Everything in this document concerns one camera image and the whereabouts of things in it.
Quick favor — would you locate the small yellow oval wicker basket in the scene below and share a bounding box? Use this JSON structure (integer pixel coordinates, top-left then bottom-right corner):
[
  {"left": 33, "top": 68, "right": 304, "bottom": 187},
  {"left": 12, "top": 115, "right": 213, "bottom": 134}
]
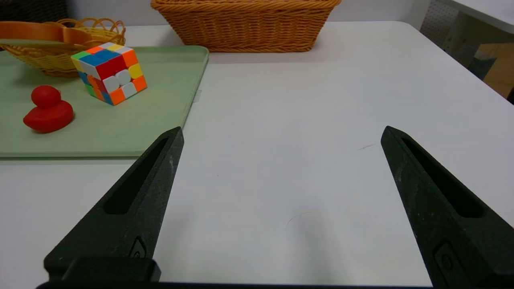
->
[{"left": 0, "top": 18, "right": 126, "bottom": 77}]

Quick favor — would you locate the red rubber duck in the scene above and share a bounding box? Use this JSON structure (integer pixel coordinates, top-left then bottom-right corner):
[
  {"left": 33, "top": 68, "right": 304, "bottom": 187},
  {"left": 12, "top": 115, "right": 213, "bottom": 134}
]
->
[{"left": 23, "top": 85, "right": 75, "bottom": 133}]

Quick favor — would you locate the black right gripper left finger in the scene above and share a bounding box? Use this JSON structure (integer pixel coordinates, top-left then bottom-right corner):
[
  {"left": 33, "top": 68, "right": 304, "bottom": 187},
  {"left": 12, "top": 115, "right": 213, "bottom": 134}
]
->
[{"left": 43, "top": 127, "right": 184, "bottom": 283}]

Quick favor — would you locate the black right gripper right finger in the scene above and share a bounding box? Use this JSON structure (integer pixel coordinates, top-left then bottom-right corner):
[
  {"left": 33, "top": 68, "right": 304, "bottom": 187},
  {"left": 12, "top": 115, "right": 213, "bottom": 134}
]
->
[{"left": 381, "top": 126, "right": 514, "bottom": 289}]

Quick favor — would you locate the light green plastic tray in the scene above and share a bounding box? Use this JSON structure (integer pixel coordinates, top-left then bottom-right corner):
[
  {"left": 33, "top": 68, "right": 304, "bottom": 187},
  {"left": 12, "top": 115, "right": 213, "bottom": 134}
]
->
[{"left": 0, "top": 45, "right": 209, "bottom": 158}]

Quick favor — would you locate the orange rectangular wicker basket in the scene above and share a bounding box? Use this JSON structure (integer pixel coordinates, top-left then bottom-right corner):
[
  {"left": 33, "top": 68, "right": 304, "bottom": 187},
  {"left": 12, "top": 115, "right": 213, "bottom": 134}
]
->
[{"left": 151, "top": 0, "right": 342, "bottom": 53}]

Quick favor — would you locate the colourful puzzle cube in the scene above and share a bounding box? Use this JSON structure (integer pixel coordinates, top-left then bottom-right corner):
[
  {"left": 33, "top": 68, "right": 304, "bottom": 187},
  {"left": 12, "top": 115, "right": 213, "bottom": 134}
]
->
[{"left": 71, "top": 42, "right": 147, "bottom": 106}]

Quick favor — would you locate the orange-brown bread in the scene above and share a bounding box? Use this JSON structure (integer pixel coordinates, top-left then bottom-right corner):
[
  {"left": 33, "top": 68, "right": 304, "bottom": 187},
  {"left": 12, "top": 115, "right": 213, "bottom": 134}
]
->
[{"left": 0, "top": 21, "right": 95, "bottom": 45}]

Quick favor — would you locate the white side table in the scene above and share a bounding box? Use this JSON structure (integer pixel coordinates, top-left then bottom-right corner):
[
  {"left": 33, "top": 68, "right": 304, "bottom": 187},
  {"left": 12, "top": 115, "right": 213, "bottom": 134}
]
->
[{"left": 420, "top": 0, "right": 514, "bottom": 69}]

